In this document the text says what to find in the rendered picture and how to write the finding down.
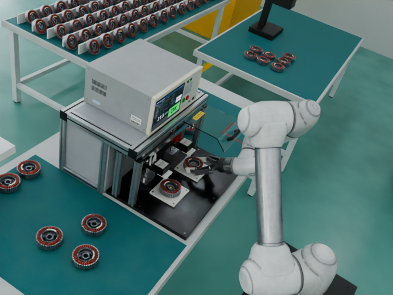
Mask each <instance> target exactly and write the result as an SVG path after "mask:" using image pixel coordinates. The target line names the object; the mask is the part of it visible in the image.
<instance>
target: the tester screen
mask: <svg viewBox="0 0 393 295"><path fill-rule="evenodd" d="M183 88H184V84H183V85H182V86H181V87H179V88H178V89H176V90H175V91H173V92H172V93H171V94H169V95H168V96H166V97H165V98H163V99H162V100H161V101H159V102H158V103H157V104H156V109H155V113H154V119H153V126H154V125H155V124H156V123H158V122H159V121H160V120H162V119H163V118H164V117H165V116H167V118H166V119H168V112H169V109H170V108H172V107H173V106H174V105H175V104H177V103H178V102H181V100H179V101H177V102H176V103H175V104H173V105H172V106H170V104H171V101H173V100H174V99H176V98H177V97H178V96H180V95H181V94H182V91H183ZM177 111H178V110H177ZM175 112H176V111H175ZM163 113H164V117H163V118H161V119H160V120H159V121H158V122H157V118H158V117H159V116H161V115H162V114H163ZM172 115H173V114H172ZM170 116H171V115H170ZM166 119H165V120H166ZM165 120H163V121H162V122H164V121H165ZM162 122H161V123H162ZM161 123H159V124H158V125H157V126H159V125H160V124H161ZM153 126H152V130H153V129H155V128H156V127H157V126H155V127H154V128H153Z"/></svg>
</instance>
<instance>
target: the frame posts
mask: <svg viewBox="0 0 393 295"><path fill-rule="evenodd" d="M184 131H185V129H184V130H182V131H181V139H182V138H183V136H184ZM200 133H201V131H200V130H198V129H196V128H195V130H194V134H193V137H192V141H193V142H194V143H193V147H194V148H195V147H196V146H197V144H198V140H199V136H200ZM124 161H125V156H124V153H122V152H120V151H118V150H117V152H116V161H115V170H114V175H113V185H112V195H114V196H115V197H117V196H118V195H119V194H120V187H121V181H122V173H123V165H124ZM143 161H144V160H143V159H141V158H138V159H137V160H135V163H134V167H133V174H132V181H131V185H130V193H129V200H128V204H129V205H130V204H131V206H132V207H133V206H134V205H135V204H136V201H137V194H138V190H139V184H140V178H141V173H142V167H143Z"/></svg>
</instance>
